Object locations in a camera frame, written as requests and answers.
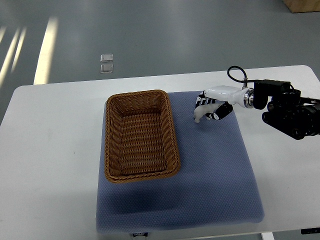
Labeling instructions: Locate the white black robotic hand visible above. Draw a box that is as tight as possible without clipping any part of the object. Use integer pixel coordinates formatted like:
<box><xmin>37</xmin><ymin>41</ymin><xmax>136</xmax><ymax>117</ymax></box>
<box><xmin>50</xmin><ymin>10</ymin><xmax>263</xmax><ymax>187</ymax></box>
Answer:
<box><xmin>195</xmin><ymin>85</ymin><xmax>254</xmax><ymax>120</ymax></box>

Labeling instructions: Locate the white bear figurine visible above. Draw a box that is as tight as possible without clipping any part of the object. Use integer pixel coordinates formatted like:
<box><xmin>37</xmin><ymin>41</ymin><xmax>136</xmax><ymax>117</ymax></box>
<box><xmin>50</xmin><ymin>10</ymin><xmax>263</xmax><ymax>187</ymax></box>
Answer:
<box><xmin>193</xmin><ymin>103</ymin><xmax>222</xmax><ymax>123</ymax></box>

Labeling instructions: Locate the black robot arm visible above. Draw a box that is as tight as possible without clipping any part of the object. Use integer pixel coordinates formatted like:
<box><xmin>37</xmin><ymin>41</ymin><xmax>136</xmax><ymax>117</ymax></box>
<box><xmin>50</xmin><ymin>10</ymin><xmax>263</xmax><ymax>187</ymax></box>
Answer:
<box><xmin>253</xmin><ymin>79</ymin><xmax>320</xmax><ymax>140</ymax></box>

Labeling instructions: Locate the brown wicker basket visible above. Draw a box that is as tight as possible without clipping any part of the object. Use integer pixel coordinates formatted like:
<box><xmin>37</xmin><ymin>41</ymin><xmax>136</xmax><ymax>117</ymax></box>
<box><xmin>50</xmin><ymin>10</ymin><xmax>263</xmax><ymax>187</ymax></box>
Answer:
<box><xmin>104</xmin><ymin>89</ymin><xmax>181</xmax><ymax>184</ymax></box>

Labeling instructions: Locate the blue textured mat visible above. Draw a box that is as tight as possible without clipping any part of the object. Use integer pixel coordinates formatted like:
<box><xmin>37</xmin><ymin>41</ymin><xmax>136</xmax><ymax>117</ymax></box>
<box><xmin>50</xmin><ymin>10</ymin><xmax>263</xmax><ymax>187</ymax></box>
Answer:
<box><xmin>96</xmin><ymin>91</ymin><xmax>264</xmax><ymax>234</ymax></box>

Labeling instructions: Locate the wooden box corner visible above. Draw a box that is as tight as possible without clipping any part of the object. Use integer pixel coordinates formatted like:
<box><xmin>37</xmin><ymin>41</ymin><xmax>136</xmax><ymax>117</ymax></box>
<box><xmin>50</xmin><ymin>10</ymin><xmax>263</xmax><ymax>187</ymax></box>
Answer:
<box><xmin>283</xmin><ymin>0</ymin><xmax>320</xmax><ymax>14</ymax></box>

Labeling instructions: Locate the lower floor plate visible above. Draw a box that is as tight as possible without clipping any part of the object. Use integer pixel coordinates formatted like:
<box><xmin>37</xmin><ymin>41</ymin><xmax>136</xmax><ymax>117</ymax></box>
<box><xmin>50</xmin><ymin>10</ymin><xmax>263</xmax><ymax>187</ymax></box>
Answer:
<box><xmin>100</xmin><ymin>63</ymin><xmax>114</xmax><ymax>74</ymax></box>

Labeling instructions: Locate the floor plate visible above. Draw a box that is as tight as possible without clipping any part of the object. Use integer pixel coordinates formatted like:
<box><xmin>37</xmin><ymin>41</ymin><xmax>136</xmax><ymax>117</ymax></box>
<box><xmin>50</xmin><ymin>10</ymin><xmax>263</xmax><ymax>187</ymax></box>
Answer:
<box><xmin>100</xmin><ymin>53</ymin><xmax>114</xmax><ymax>63</ymax></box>
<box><xmin>100</xmin><ymin>63</ymin><xmax>114</xmax><ymax>74</ymax></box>

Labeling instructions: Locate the upper floor plate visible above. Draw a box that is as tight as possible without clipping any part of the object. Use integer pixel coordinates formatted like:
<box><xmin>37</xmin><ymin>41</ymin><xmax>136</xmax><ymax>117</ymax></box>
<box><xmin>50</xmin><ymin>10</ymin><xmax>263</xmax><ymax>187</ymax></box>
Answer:
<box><xmin>100</xmin><ymin>53</ymin><xmax>114</xmax><ymax>63</ymax></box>

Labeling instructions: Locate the black label under table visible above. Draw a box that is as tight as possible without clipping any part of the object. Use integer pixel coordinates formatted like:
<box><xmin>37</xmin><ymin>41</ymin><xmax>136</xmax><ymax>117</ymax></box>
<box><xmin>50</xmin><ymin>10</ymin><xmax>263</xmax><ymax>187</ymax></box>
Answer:
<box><xmin>132</xmin><ymin>232</ymin><xmax>148</xmax><ymax>238</ymax></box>

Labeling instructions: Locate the black table control panel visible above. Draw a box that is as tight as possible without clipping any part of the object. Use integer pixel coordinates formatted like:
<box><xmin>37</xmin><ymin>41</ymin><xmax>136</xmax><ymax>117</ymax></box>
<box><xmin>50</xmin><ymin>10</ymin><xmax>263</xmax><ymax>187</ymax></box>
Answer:
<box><xmin>300</xmin><ymin>227</ymin><xmax>320</xmax><ymax>235</ymax></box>

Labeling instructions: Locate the black cable loop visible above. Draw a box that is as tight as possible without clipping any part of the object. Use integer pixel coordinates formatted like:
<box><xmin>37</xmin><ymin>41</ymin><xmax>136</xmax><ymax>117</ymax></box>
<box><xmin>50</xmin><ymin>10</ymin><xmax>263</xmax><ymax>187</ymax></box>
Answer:
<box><xmin>227</xmin><ymin>65</ymin><xmax>249</xmax><ymax>89</ymax></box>

